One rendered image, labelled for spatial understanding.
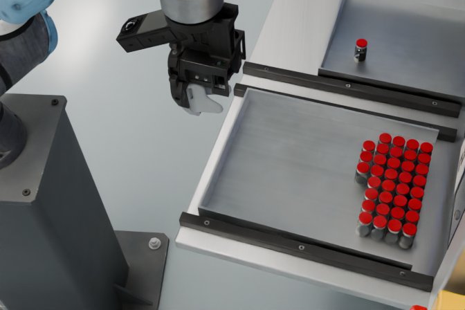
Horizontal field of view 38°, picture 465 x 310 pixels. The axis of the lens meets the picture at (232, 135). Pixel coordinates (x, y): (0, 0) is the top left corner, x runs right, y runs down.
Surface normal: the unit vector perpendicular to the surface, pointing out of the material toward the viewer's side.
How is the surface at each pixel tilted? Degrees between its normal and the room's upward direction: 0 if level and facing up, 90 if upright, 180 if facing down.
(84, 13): 0
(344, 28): 0
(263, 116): 0
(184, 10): 90
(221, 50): 90
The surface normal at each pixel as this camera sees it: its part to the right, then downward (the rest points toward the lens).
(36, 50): 0.80, 0.44
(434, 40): -0.05, -0.59
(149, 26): -0.52, -0.63
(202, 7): 0.45, 0.70
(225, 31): -0.33, 0.77
